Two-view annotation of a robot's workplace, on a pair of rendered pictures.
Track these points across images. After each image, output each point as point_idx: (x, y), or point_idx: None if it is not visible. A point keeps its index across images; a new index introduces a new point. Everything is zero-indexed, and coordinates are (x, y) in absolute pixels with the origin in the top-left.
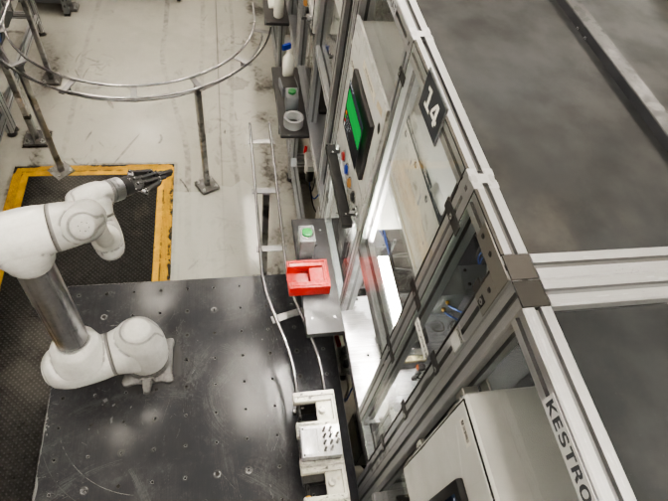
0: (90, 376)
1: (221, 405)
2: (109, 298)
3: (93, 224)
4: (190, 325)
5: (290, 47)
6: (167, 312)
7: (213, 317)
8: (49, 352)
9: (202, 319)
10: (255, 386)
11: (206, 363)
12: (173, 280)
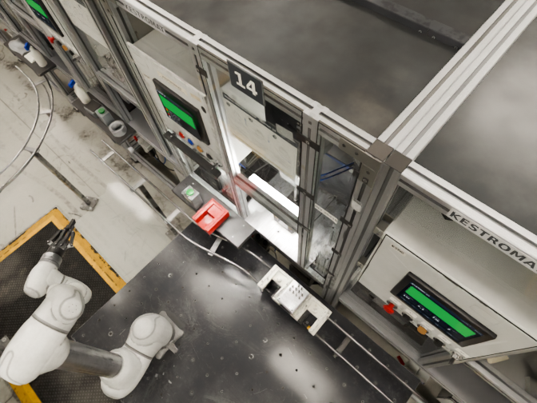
0: (139, 373)
1: (221, 321)
2: (103, 321)
3: (77, 301)
4: (165, 295)
5: (74, 81)
6: (145, 299)
7: (173, 280)
8: (103, 383)
9: (169, 286)
10: (230, 295)
11: (192, 307)
12: (131, 279)
